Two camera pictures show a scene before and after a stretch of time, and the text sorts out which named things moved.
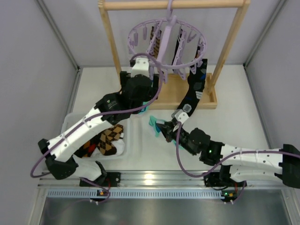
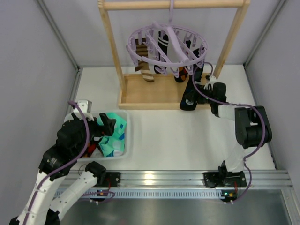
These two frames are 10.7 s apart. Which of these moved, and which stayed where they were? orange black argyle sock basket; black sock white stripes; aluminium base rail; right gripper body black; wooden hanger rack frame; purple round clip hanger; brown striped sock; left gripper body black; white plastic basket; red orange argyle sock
Moved: left gripper body black; brown striped sock; red orange argyle sock; right gripper body black; black sock white stripes; purple round clip hanger
Stayed: wooden hanger rack frame; white plastic basket; orange black argyle sock basket; aluminium base rail
